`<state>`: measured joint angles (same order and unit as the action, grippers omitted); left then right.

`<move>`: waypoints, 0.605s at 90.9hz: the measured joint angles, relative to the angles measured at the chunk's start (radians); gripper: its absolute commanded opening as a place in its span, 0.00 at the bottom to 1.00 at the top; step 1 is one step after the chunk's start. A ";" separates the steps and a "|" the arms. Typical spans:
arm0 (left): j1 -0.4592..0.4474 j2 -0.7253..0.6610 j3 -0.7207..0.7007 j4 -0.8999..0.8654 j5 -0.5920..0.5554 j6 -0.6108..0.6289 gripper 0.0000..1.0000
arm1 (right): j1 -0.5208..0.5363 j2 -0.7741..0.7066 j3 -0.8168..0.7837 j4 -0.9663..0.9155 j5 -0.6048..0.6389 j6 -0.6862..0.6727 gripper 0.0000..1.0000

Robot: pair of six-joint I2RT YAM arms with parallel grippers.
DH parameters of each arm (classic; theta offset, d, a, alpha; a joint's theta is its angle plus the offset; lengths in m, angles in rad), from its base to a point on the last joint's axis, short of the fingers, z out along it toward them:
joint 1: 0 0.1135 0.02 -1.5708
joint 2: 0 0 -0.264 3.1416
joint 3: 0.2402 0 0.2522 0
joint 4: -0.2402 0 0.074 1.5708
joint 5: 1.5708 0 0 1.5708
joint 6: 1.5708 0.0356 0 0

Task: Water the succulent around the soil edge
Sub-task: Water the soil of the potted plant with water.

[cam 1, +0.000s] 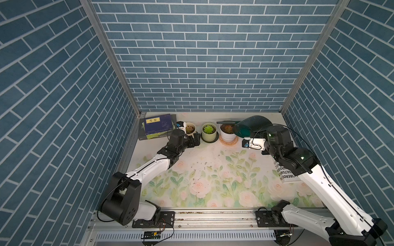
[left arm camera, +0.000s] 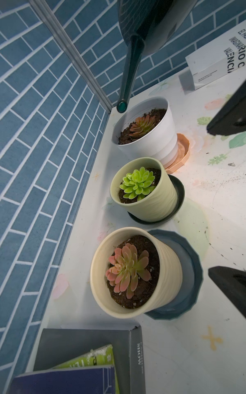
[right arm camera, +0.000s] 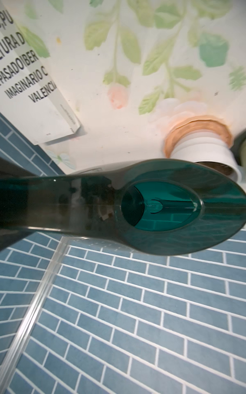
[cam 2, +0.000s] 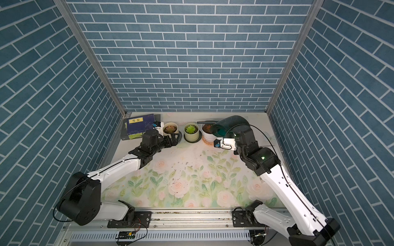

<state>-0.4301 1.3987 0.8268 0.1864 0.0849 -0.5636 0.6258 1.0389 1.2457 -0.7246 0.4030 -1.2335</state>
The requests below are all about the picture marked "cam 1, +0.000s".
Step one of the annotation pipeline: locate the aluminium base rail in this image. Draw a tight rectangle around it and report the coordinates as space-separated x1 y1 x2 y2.
81 208 329 246

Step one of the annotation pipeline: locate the dark green round saucer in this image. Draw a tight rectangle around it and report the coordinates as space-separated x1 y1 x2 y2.
202 132 220 144

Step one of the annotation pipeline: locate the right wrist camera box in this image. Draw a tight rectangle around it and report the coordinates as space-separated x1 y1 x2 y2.
242 138 250 149

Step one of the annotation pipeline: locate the aluminium left corner post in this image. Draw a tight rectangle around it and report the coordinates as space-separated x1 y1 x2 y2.
80 0 141 117

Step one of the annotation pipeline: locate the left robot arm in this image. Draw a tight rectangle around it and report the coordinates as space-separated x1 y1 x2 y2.
97 129 201 227

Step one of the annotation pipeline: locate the white plant pot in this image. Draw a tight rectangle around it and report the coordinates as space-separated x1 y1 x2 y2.
220 121 236 141

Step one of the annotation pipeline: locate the dark blue Chinese book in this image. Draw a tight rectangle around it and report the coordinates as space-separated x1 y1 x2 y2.
144 114 173 135

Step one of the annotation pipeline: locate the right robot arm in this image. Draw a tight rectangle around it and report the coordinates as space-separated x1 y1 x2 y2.
242 125 388 246

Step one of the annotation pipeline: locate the cream ribbed plant pot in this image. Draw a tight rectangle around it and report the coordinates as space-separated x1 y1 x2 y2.
184 123 196 137

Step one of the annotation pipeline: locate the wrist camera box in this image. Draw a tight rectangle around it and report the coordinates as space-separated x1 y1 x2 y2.
175 121 187 132
242 138 250 149

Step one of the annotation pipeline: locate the aluminium right corner post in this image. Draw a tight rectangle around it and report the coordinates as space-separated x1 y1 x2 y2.
280 0 350 115

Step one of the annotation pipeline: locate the dark green watering can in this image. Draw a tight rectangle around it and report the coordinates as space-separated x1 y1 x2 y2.
216 115 273 138

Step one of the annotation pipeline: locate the small green circuit board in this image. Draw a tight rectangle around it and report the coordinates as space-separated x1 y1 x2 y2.
142 231 161 240

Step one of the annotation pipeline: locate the bright green succulent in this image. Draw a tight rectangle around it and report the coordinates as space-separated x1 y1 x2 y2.
203 125 216 134

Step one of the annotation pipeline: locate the terracotta pink pot saucer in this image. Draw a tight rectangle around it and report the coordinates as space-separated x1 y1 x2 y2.
219 136 238 146

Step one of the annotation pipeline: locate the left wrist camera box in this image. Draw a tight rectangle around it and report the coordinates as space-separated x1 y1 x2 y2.
175 121 187 132

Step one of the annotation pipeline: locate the aluminium corner post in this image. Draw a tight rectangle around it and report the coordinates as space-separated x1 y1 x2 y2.
280 0 350 115
80 0 141 117

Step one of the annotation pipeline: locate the light green plant pot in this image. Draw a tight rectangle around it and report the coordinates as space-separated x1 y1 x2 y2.
202 123 217 142

